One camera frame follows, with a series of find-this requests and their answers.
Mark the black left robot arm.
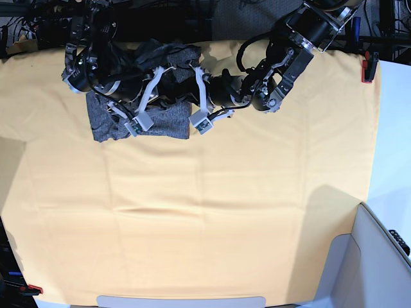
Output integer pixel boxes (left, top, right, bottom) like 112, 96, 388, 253
159, 1, 361, 119

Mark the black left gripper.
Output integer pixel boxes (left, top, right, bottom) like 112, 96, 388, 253
160, 72, 252, 109

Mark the yellow table cloth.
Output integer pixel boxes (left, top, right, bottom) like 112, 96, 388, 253
1, 50, 381, 305

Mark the red black clamp right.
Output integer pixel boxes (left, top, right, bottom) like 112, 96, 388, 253
362, 51, 380, 83

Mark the red black clamp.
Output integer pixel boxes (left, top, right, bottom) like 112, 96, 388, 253
362, 51, 380, 83
19, 285, 43, 296

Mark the black remote control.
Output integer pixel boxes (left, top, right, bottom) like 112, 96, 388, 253
389, 229, 410, 257

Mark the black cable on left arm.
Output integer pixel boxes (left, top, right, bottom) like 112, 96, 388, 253
236, 35, 274, 76

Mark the grey long-sleeve shirt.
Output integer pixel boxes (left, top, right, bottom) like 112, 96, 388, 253
86, 40, 201, 142

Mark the red black clamp left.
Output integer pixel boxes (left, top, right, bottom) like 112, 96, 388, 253
19, 285, 43, 296

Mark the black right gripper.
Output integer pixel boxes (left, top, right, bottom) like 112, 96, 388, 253
96, 72, 154, 106

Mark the white plastic bin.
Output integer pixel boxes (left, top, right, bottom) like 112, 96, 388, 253
311, 203, 410, 307

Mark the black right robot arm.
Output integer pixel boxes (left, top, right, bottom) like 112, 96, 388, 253
62, 1, 156, 103

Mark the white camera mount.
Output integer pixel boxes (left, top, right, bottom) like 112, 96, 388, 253
107, 66, 175, 137
189, 67, 234, 135

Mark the grey tray edge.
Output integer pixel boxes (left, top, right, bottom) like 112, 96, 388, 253
96, 295, 266, 308

